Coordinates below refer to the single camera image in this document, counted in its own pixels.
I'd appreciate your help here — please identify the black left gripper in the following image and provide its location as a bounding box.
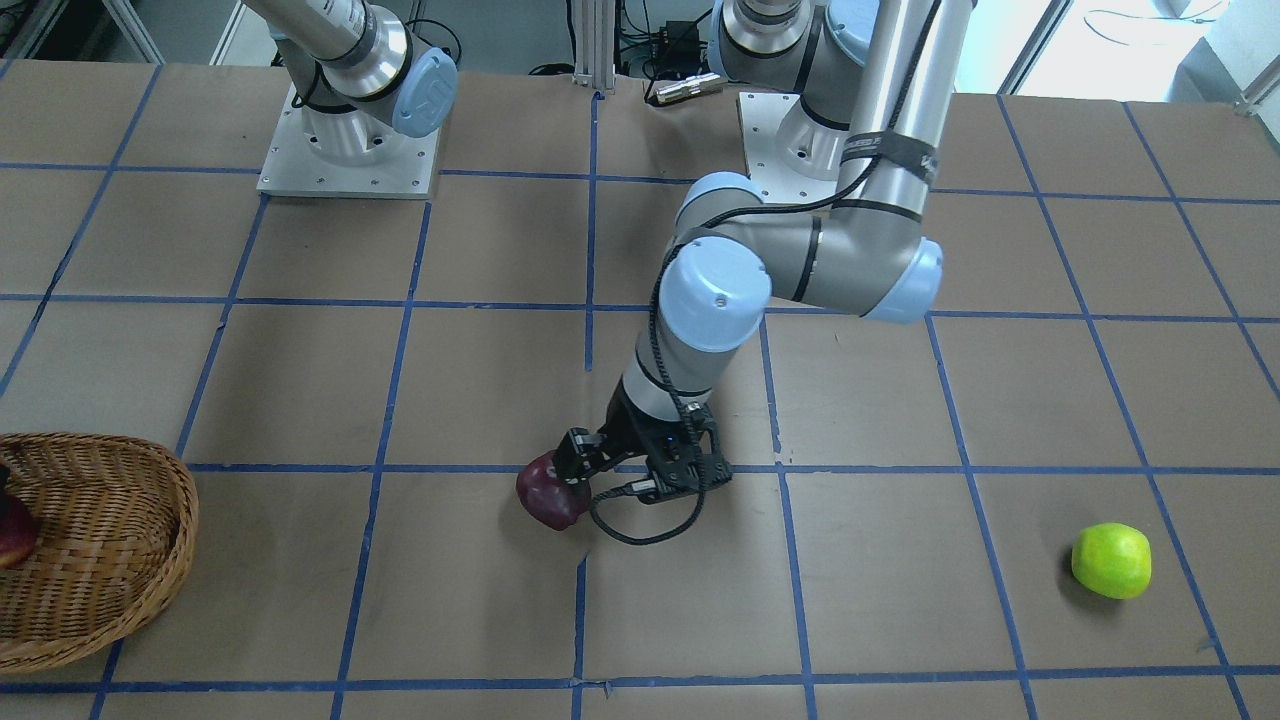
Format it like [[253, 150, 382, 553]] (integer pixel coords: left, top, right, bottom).
[[553, 384, 732, 505]]

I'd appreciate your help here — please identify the dark red apple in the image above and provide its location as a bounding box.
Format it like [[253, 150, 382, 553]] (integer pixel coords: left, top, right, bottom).
[[515, 450, 591, 532]]

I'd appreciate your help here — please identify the red apple with yellow patch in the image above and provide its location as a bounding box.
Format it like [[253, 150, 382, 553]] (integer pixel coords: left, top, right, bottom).
[[1, 493, 38, 570]]

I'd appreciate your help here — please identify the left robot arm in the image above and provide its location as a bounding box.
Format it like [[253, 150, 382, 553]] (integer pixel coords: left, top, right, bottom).
[[516, 1, 975, 528]]

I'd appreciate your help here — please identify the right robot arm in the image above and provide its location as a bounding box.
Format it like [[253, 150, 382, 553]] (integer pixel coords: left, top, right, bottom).
[[246, 1, 460, 138]]

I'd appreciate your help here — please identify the woven wicker basket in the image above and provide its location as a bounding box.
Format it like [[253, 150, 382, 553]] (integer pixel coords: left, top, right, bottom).
[[1, 432, 198, 675]]

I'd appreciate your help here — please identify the silver metal connector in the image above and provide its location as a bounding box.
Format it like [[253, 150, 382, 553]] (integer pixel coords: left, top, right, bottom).
[[645, 72, 724, 108]]

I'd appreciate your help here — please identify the green apple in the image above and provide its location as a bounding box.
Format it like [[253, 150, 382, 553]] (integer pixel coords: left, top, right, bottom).
[[1070, 521, 1153, 600]]

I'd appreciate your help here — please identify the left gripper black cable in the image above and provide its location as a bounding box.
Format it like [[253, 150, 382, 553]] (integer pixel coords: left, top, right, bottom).
[[588, 0, 946, 547]]

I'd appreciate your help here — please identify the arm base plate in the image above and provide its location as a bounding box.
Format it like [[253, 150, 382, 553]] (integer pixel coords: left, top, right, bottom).
[[256, 87, 443, 200], [739, 91, 847, 205]]

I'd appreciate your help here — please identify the aluminium frame post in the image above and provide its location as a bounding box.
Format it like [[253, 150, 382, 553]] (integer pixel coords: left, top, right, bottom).
[[570, 0, 617, 97]]

